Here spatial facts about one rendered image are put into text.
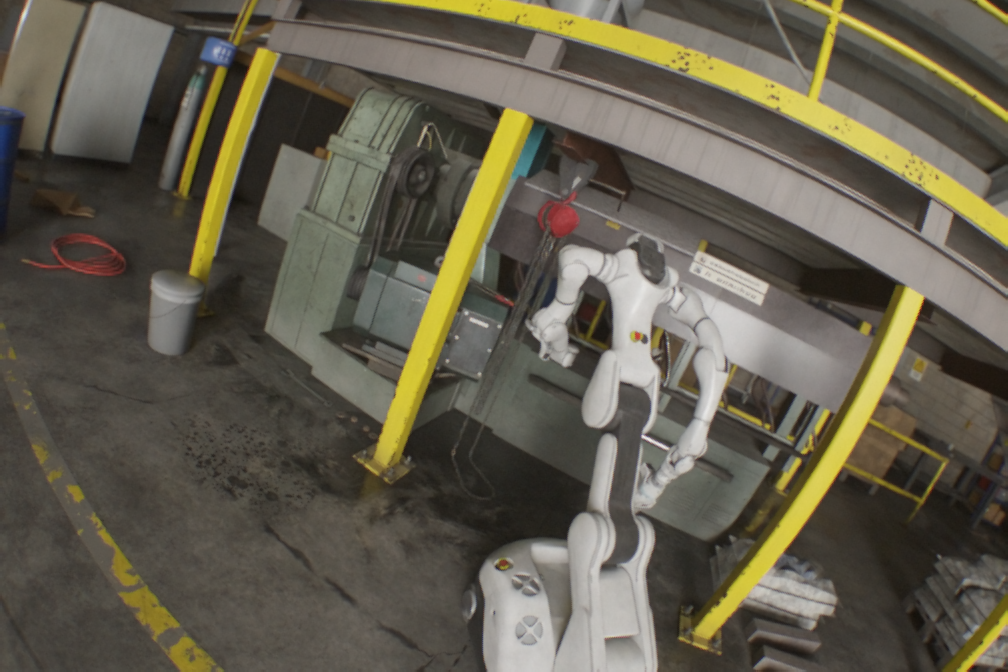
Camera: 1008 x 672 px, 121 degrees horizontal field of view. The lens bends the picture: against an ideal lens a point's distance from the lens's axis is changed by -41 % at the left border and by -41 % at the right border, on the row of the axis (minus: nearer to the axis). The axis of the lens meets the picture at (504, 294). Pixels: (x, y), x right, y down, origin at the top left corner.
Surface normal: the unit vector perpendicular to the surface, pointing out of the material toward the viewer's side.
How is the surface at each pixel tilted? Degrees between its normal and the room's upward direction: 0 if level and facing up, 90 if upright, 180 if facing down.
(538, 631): 38
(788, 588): 67
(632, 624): 27
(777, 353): 90
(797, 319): 78
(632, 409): 58
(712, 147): 90
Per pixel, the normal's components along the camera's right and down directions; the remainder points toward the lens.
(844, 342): -0.26, -0.14
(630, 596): 0.45, -0.68
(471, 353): -0.04, 0.19
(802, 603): -0.05, -0.25
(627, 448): 0.41, -0.23
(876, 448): -0.29, 0.07
